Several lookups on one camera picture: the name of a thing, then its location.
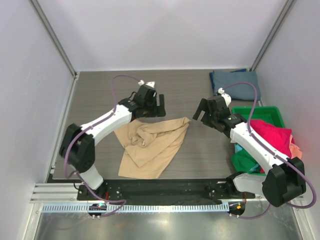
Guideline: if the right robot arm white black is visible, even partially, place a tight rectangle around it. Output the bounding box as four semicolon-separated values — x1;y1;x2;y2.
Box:
192;95;307;207

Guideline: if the beige t shirt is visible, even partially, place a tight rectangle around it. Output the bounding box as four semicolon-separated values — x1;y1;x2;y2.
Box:
114;117;190;180

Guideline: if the slotted cable duct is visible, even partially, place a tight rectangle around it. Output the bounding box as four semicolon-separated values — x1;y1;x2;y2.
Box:
41;202;229;214

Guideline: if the right aluminium frame post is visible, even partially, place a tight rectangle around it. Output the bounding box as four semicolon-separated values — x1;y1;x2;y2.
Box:
249;0;297;72

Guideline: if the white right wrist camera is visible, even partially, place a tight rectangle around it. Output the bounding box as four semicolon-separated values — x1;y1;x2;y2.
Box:
217;87;232;107

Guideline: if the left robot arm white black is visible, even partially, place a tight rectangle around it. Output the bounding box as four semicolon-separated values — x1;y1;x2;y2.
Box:
59;80;166;200

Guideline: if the magenta t shirt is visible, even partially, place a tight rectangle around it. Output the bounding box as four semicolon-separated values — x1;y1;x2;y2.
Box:
250;119;292;158

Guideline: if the green plastic bin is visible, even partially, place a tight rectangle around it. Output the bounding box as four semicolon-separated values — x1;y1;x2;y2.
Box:
231;106;303;177

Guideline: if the salmon pink t shirt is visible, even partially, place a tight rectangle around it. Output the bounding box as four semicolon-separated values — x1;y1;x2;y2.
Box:
289;135;303;159

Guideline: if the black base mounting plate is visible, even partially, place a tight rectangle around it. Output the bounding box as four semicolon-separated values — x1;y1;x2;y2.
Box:
74;178;256;206

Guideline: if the folded grey-blue t shirt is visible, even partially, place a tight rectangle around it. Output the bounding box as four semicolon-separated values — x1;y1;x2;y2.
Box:
222;71;261;101

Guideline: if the aluminium extrusion rail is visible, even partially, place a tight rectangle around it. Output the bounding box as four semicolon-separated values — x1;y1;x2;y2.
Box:
30;183;78;203

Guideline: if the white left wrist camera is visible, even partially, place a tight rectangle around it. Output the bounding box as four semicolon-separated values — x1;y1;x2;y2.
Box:
138;79;156;89

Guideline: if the aluminium frame post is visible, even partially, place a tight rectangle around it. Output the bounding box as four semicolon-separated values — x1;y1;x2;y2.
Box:
29;0;77;78
249;0;297;72

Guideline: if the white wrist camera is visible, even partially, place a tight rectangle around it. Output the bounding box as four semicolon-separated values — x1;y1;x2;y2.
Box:
138;79;156;89
217;87;232;107

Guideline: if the light blue t shirt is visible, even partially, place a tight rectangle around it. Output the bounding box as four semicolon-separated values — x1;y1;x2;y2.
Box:
234;143;243;153

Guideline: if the green t shirt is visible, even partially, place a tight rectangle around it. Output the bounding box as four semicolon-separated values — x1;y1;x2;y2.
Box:
231;149;261;174

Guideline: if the left aluminium frame post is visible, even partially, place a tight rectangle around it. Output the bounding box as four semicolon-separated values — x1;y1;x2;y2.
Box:
29;0;77;78

